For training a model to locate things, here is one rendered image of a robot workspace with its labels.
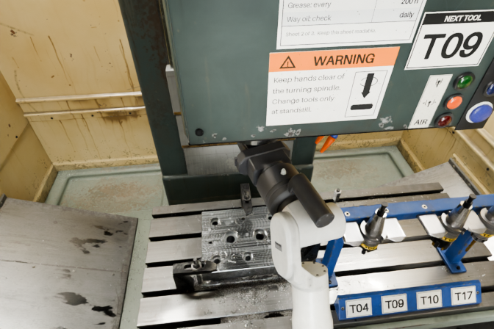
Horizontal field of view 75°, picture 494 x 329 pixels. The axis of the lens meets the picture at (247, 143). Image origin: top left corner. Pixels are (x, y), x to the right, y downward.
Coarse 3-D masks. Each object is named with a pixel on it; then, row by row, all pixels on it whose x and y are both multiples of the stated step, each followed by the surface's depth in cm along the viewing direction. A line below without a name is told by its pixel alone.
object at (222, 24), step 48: (192, 0) 32; (240, 0) 32; (432, 0) 35; (480, 0) 35; (192, 48) 35; (240, 48) 36; (288, 48) 37; (336, 48) 37; (192, 96) 39; (240, 96) 40; (384, 96) 43; (192, 144) 44
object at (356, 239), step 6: (348, 222) 84; (354, 222) 84; (348, 228) 83; (354, 228) 83; (348, 234) 82; (354, 234) 82; (360, 234) 82; (348, 240) 80; (354, 240) 80; (360, 240) 80; (354, 246) 80
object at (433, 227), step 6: (420, 216) 86; (426, 216) 86; (432, 216) 86; (420, 222) 85; (426, 222) 84; (432, 222) 84; (438, 222) 84; (426, 228) 83; (432, 228) 83; (438, 228) 83; (444, 228) 83; (432, 234) 82; (438, 234) 82; (444, 234) 82
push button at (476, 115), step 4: (484, 104) 45; (476, 108) 45; (480, 108) 45; (484, 108) 45; (488, 108) 45; (492, 108) 45; (472, 112) 45; (476, 112) 45; (480, 112) 45; (484, 112) 45; (488, 112) 45; (472, 116) 46; (476, 116) 45; (480, 116) 45; (484, 116) 46; (488, 116) 46; (472, 120) 46; (476, 120) 46; (480, 120) 46
